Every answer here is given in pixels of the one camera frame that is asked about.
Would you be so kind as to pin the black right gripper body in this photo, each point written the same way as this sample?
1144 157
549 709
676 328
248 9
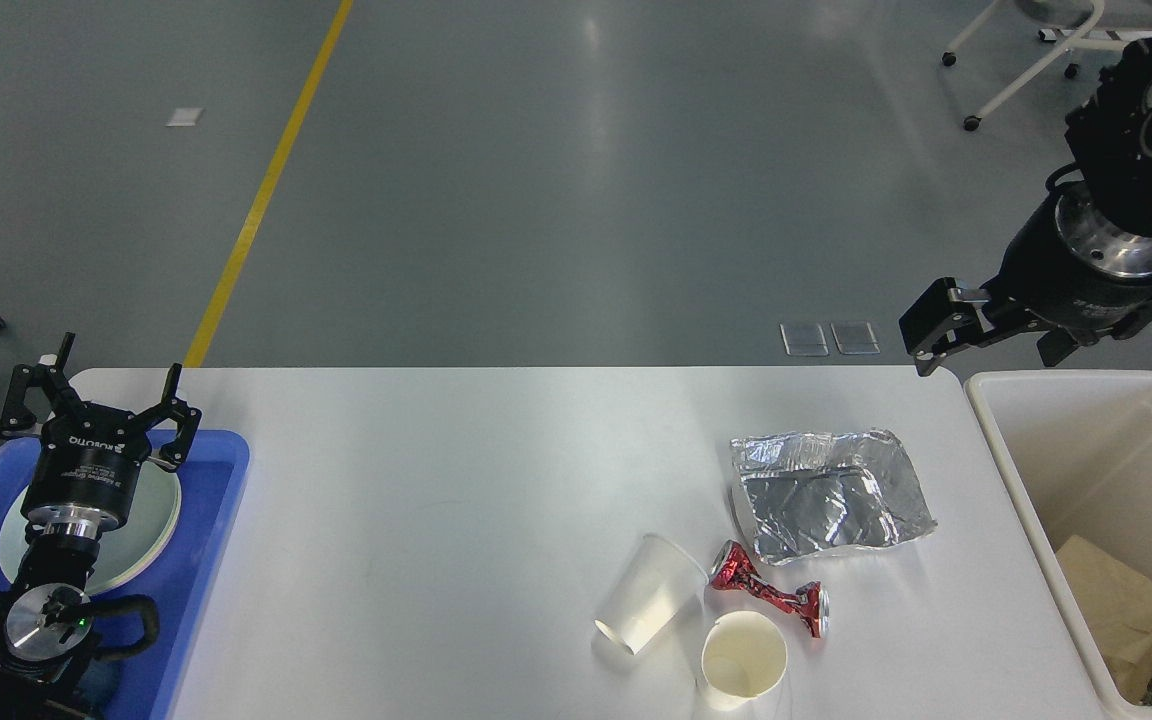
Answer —
1070 250

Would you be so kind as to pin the brown paper bag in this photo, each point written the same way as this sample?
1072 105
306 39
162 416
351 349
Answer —
1116 604

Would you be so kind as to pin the floor outlet cover right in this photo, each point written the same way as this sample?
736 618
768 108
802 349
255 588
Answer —
855 338

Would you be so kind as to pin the floor outlet cover left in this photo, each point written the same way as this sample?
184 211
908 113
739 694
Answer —
804 339

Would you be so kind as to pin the blue plastic tray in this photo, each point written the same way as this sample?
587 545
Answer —
212 483

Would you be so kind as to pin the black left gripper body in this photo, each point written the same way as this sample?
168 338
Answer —
83 487

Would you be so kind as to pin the floor outlet cover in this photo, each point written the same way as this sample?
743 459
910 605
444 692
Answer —
804 339
855 338

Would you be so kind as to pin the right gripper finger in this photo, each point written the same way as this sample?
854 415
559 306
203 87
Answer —
947 318
1079 323

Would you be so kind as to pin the white plastic bin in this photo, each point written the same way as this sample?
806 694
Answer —
1075 452

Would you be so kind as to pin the tipped white paper cup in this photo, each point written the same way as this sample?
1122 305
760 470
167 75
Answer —
657 582

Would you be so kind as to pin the silver foil bag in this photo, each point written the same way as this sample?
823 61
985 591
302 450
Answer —
803 494

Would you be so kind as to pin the light green plate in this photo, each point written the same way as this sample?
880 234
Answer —
125 553

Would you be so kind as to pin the red foil wrapper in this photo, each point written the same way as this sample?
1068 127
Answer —
734 571

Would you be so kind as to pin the upright white paper cup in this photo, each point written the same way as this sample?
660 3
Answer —
743 657

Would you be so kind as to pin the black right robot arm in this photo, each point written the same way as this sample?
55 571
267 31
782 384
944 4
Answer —
1110 138

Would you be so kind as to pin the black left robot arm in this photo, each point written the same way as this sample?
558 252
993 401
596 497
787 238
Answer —
52 631

